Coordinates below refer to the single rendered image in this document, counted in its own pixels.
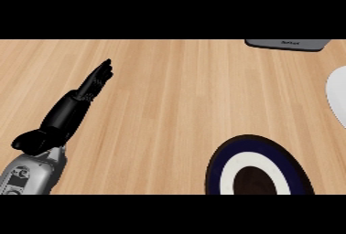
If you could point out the dark blue ringed plate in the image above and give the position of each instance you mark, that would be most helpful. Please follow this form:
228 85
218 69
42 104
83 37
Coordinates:
252 152

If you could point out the grey flat appliance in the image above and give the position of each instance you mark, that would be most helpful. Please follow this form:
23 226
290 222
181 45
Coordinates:
289 44

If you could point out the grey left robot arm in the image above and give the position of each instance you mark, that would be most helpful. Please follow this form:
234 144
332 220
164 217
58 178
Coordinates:
31 175

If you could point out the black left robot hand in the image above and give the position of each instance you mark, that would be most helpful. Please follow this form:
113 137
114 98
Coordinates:
62 114

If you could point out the white plate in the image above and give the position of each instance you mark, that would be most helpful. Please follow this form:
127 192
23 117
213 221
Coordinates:
337 94

